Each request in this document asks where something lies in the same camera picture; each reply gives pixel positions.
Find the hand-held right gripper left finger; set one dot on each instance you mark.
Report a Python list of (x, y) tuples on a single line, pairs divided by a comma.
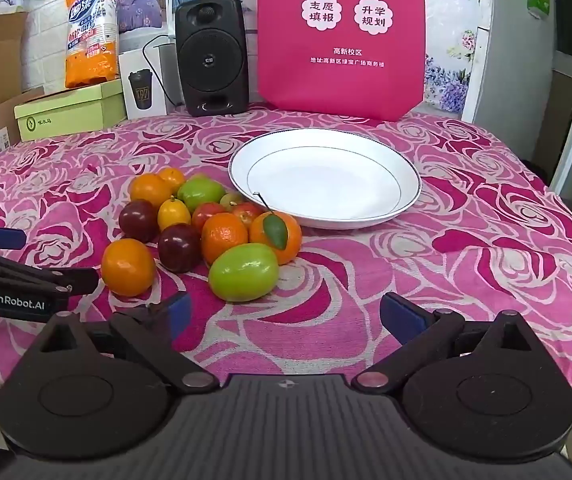
[(180, 311)]

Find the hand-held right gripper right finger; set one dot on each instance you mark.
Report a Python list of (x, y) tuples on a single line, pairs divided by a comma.
[(401, 317)]

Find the dark red plum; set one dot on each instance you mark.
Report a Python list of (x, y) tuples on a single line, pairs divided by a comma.
[(179, 247), (138, 220)]

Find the large orange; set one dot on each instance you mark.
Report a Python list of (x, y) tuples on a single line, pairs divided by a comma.
[(150, 189), (127, 266)]

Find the orange mandarin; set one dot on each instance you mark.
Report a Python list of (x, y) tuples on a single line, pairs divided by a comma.
[(224, 237)]

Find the small yellow citrus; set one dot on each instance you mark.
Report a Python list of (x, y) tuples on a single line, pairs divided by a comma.
[(174, 213)]

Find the small red apple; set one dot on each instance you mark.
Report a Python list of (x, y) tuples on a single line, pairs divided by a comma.
[(246, 212)]

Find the orange with green leaf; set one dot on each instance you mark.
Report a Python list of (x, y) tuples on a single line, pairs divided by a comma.
[(290, 240)]

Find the white plate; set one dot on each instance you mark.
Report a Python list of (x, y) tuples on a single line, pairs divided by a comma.
[(326, 180)]

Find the small green-red apple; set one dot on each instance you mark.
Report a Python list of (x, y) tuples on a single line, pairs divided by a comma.
[(231, 201)]

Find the pink rose tablecloth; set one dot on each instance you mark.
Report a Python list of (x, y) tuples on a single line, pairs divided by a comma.
[(466, 210)]

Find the small orange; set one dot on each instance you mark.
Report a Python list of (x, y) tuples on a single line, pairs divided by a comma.
[(172, 176)]

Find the green shoe box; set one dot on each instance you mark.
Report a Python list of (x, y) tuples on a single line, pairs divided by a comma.
[(66, 117)]

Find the orange paper cup packet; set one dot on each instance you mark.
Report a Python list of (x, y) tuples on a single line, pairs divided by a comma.
[(91, 60)]

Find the white cup box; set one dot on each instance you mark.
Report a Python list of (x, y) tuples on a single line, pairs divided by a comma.
[(141, 65)]

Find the pink tote bag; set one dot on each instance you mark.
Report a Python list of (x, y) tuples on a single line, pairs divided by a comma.
[(341, 85)]

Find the black speaker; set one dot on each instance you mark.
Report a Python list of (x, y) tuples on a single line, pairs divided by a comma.
[(211, 60)]

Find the purple bedding poster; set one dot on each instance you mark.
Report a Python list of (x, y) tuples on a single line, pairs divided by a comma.
[(136, 5)]

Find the floral wall poster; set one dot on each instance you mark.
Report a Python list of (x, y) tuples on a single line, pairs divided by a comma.
[(446, 70)]

